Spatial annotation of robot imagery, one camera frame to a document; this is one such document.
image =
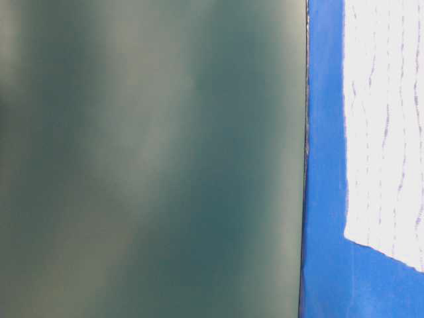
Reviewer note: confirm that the blue table cloth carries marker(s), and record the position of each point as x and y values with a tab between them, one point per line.
338	277

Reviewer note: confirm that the white blue striped towel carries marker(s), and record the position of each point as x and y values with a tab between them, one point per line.
383	120

